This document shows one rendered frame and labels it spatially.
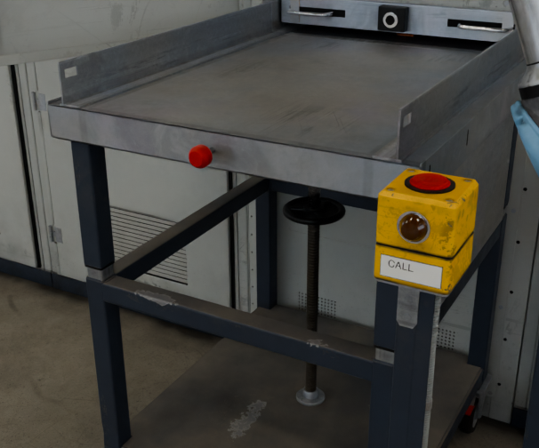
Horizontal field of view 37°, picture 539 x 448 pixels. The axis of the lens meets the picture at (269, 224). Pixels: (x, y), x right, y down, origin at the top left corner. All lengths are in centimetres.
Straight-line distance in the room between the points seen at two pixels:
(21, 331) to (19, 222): 36
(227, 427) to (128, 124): 69
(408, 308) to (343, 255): 108
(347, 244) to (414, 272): 111
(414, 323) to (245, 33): 102
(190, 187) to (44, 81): 51
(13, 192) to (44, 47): 89
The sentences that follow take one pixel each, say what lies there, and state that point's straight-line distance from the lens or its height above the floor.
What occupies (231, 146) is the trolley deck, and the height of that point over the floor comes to 83.
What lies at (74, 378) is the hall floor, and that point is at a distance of 215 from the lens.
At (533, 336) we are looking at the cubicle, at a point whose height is 24.
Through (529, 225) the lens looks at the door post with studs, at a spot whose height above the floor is 50.
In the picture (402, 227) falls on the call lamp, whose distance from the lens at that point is 78.
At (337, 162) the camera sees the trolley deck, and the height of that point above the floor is 83.
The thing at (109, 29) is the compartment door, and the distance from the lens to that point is 175.
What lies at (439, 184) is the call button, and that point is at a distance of 80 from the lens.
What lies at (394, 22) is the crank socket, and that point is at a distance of 174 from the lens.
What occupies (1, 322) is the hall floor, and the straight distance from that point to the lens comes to 244.
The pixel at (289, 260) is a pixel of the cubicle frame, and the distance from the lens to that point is 201.
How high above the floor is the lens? 119
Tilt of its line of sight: 24 degrees down
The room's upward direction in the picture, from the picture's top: straight up
